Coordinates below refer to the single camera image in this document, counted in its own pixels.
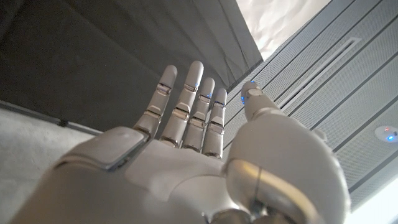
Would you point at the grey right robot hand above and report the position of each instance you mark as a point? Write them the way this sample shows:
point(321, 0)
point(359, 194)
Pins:
point(186, 180)

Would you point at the black backdrop stand pole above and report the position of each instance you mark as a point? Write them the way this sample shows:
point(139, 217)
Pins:
point(63, 123)

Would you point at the black backdrop curtain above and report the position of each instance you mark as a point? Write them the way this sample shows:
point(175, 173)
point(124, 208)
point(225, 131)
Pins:
point(109, 46)

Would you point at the ceiling slot vent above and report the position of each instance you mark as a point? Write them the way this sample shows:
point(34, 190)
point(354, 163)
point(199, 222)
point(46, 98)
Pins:
point(323, 71)

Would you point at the white crumpled sheet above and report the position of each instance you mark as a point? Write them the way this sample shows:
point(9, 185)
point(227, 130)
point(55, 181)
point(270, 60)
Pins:
point(280, 21)

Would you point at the white round ceiling sensor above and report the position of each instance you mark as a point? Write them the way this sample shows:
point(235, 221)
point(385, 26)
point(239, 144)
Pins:
point(387, 134)

